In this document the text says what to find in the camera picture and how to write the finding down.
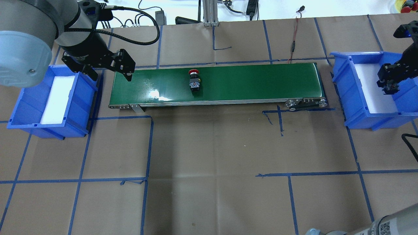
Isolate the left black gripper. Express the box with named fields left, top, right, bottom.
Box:
left=61, top=49, right=136, bottom=82

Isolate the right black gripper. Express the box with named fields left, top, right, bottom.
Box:
left=377, top=62, right=413, bottom=95

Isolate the red push button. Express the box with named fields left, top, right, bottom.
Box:
left=188, top=69, right=201, bottom=92

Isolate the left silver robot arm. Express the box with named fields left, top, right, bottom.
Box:
left=1, top=0, right=136, bottom=88

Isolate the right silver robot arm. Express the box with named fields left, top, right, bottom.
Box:
left=377, top=21, right=418, bottom=95

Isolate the yellow plate of buttons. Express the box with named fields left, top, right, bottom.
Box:
left=394, top=0, right=418, bottom=13

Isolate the white foam pad right bin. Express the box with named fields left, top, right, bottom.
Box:
left=354, top=64, right=398, bottom=114

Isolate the white foam pad bin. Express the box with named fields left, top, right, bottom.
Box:
left=40, top=75, right=75, bottom=124
left=354, top=64, right=398, bottom=114

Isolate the right blue plastic bin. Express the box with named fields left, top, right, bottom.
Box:
left=331, top=52, right=418, bottom=131

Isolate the blue plastic bin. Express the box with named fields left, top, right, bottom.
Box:
left=331, top=52, right=418, bottom=131
left=7, top=65, right=98, bottom=140

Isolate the left blue plastic bin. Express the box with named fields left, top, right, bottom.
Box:
left=7, top=65, right=98, bottom=140

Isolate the white foam pad left bin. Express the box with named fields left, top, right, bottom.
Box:
left=40, top=75, right=75, bottom=124

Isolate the black power adapter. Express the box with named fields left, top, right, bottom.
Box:
left=155, top=10, right=167, bottom=25

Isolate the green conveyor belt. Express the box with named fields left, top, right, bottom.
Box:
left=108, top=63, right=328, bottom=112

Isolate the black braided cable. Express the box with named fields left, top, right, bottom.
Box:
left=64, top=6, right=161, bottom=45

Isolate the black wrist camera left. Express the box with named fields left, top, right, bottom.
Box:
left=78, top=0, right=114, bottom=22

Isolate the red black conveyor wire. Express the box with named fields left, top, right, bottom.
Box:
left=287, top=5, right=306, bottom=64

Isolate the aluminium frame post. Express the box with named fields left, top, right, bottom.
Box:
left=202, top=0, right=219, bottom=27

